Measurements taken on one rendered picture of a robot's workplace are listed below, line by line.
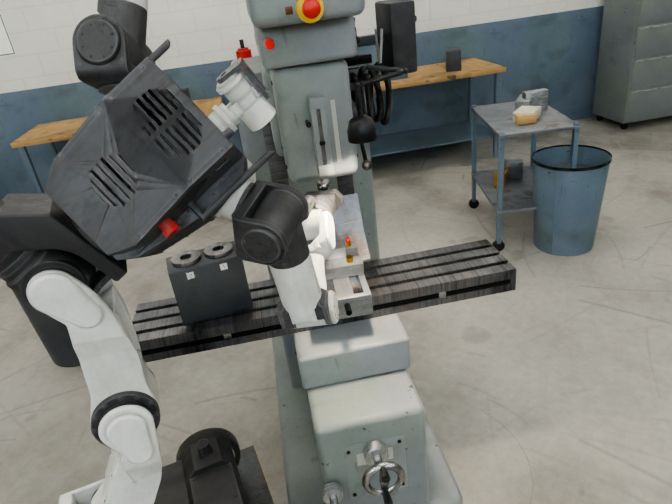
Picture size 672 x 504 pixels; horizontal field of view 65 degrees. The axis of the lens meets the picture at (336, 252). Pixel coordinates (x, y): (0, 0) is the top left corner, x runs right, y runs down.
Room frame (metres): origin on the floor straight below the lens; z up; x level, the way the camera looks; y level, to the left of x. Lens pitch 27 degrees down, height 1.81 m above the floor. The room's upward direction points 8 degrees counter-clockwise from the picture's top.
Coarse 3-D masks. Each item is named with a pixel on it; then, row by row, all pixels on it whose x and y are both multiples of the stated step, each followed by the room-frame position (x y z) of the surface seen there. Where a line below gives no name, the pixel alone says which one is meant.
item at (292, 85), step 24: (288, 72) 1.40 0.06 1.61; (312, 72) 1.41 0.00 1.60; (336, 72) 1.41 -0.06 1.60; (288, 96) 1.40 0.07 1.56; (336, 96) 1.41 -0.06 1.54; (288, 120) 1.40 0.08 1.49; (336, 120) 1.41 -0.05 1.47; (288, 144) 1.40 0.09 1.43; (312, 144) 1.40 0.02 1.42; (336, 144) 1.41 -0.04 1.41; (288, 168) 1.41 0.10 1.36; (312, 168) 1.40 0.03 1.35; (336, 168) 1.41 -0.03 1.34
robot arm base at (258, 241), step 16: (256, 192) 0.98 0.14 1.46; (240, 208) 0.92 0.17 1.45; (256, 208) 0.96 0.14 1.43; (304, 208) 0.98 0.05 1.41; (240, 224) 0.89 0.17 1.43; (256, 224) 0.88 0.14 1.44; (272, 224) 0.88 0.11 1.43; (240, 240) 0.90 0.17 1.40; (256, 240) 0.88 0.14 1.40; (272, 240) 0.87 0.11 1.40; (240, 256) 0.91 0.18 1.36; (256, 256) 0.89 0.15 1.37; (272, 256) 0.88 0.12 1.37
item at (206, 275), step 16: (176, 256) 1.45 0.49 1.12; (192, 256) 1.43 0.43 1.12; (208, 256) 1.43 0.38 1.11; (224, 256) 1.43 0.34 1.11; (176, 272) 1.37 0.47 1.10; (192, 272) 1.38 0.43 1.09; (208, 272) 1.40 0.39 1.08; (224, 272) 1.41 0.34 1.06; (240, 272) 1.42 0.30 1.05; (176, 288) 1.37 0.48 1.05; (192, 288) 1.38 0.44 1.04; (208, 288) 1.39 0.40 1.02; (224, 288) 1.41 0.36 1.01; (240, 288) 1.42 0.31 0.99; (192, 304) 1.38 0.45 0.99; (208, 304) 1.39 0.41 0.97; (224, 304) 1.40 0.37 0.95; (240, 304) 1.42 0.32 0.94; (192, 320) 1.37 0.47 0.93
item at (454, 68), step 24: (456, 48) 5.36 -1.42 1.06; (432, 72) 5.29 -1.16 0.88; (456, 72) 5.13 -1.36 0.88; (480, 72) 5.06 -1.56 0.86; (72, 120) 5.29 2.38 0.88; (24, 144) 4.62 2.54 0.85; (48, 144) 5.28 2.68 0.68; (384, 144) 5.29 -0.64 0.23; (408, 144) 5.18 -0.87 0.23; (432, 144) 5.08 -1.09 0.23
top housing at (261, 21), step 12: (252, 0) 1.27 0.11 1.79; (264, 0) 1.27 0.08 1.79; (276, 0) 1.27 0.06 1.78; (288, 0) 1.27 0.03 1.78; (324, 0) 1.28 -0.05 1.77; (336, 0) 1.28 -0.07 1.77; (348, 0) 1.29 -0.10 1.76; (360, 0) 1.29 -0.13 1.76; (252, 12) 1.27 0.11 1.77; (264, 12) 1.27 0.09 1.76; (276, 12) 1.27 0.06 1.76; (324, 12) 1.28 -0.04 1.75; (336, 12) 1.28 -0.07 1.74; (348, 12) 1.29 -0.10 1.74; (360, 12) 1.30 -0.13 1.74; (264, 24) 1.27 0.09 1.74; (276, 24) 1.28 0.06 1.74; (288, 24) 1.28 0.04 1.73
